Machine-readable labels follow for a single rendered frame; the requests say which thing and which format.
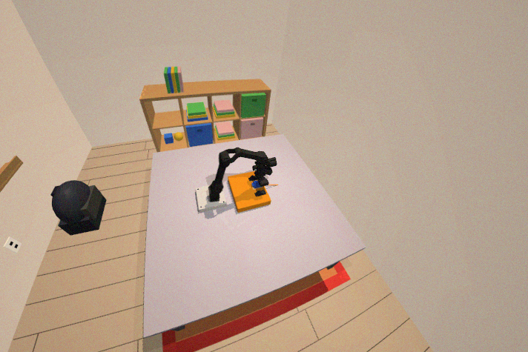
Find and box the orange flat panel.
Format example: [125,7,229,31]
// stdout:
[228,171,271,213]

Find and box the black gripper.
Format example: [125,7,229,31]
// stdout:
[252,165,269,187]

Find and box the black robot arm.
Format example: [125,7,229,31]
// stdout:
[208,147,277,202]

